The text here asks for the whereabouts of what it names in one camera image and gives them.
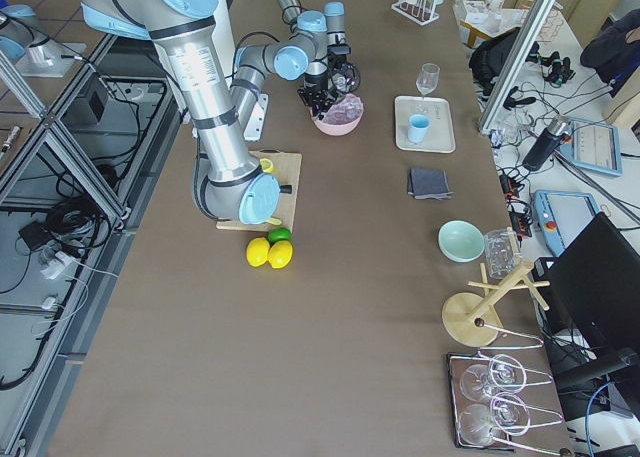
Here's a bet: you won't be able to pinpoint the yellow lemon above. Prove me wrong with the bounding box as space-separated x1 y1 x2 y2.
245 237 271 267
267 240 294 269

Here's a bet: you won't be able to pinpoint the black water bottle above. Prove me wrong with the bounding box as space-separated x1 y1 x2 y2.
522 115 571 171

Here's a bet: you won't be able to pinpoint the pink bowl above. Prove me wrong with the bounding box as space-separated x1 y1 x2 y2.
312 93 364 136

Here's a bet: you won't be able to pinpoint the cream serving tray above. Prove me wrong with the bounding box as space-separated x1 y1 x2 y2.
394 96 456 153

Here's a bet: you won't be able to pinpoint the glass mug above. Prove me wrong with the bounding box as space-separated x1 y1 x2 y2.
484 227 521 279

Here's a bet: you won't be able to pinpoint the white wire cup rack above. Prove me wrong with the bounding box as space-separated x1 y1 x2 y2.
391 0 439 26

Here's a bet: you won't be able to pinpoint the wooden glass stand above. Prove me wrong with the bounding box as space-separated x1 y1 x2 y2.
441 260 550 348

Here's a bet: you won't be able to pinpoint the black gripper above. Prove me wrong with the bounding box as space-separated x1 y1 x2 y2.
327 44 354 79
298 71 341 117

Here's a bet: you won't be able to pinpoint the green lime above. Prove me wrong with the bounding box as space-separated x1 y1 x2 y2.
267 227 292 244

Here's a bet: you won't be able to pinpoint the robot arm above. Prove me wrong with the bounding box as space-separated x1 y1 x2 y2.
274 0 360 94
82 0 345 225

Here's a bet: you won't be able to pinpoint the aluminium frame post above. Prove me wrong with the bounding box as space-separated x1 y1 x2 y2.
478 0 556 135

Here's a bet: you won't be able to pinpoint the lemon half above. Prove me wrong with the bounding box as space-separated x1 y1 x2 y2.
260 158 275 173

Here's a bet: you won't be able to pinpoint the metal ice scoop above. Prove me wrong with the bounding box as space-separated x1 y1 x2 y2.
332 62 361 94

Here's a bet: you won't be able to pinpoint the black monitor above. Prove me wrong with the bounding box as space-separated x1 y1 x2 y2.
548 213 639 351

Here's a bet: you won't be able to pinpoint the light blue cup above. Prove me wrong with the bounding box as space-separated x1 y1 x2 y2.
407 114 430 144

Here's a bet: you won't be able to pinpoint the wine glass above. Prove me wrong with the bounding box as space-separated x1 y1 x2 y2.
415 63 440 114

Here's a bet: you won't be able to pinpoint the wooden cutting board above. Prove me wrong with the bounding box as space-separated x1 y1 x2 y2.
216 151 302 232

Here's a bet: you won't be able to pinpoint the green bowl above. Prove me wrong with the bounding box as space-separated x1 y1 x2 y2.
438 220 485 263

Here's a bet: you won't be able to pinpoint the clear ice cubes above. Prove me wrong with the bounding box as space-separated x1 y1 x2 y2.
323 94 364 125

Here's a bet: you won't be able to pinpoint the grey folded cloth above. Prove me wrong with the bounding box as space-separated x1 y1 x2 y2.
407 168 452 200

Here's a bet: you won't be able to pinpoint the blue teach pendant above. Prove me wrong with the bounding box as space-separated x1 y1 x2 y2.
560 118 623 177

